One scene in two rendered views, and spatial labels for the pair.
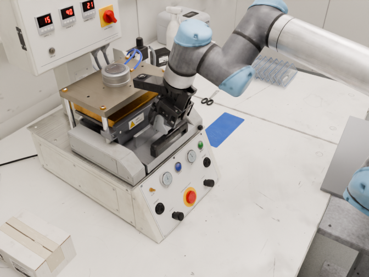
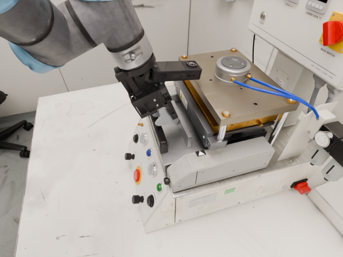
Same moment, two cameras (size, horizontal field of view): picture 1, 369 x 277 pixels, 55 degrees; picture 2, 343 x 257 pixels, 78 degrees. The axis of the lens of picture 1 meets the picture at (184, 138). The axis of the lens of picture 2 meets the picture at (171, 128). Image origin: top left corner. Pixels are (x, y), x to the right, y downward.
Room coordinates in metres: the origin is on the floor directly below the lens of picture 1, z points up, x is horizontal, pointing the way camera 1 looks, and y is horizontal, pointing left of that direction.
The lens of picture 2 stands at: (1.06, -0.25, 1.38)
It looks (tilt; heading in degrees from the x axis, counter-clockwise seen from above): 45 degrees down; 127
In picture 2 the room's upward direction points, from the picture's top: straight up
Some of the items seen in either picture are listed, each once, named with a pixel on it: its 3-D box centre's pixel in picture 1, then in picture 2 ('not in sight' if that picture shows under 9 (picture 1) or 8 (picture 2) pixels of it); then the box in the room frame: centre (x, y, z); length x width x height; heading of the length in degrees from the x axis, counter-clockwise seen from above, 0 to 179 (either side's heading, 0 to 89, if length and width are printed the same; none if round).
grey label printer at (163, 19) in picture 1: (184, 28); not in sight; (1.89, 0.00, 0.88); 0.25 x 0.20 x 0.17; 51
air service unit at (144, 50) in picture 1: (137, 60); (333, 149); (1.16, 0.17, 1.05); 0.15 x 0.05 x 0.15; 144
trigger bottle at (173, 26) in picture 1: (174, 32); not in sight; (1.74, 0.05, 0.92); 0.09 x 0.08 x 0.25; 70
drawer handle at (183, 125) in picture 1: (169, 137); (156, 127); (0.79, 0.04, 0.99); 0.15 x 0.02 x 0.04; 144
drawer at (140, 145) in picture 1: (134, 126); (204, 122); (0.87, 0.15, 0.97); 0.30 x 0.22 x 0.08; 54
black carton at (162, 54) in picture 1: (160, 57); not in sight; (1.64, 0.12, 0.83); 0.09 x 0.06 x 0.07; 123
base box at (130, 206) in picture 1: (132, 150); (214, 153); (0.91, 0.18, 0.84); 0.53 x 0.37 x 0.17; 54
